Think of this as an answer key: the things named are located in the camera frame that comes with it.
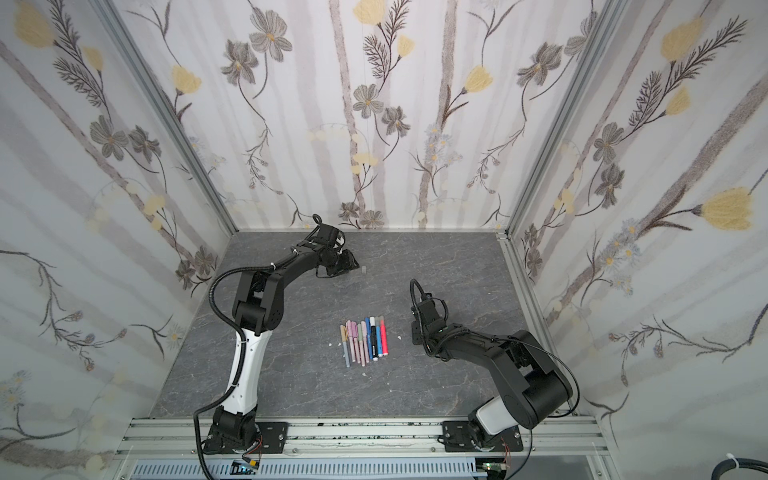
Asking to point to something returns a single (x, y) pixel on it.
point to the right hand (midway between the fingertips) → (423, 323)
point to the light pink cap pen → (364, 337)
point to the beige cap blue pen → (344, 336)
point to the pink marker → (384, 336)
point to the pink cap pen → (349, 330)
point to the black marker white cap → (374, 340)
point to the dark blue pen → (369, 337)
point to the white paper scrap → (330, 344)
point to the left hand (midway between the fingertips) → (360, 261)
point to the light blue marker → (378, 337)
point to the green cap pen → (359, 329)
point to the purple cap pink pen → (354, 334)
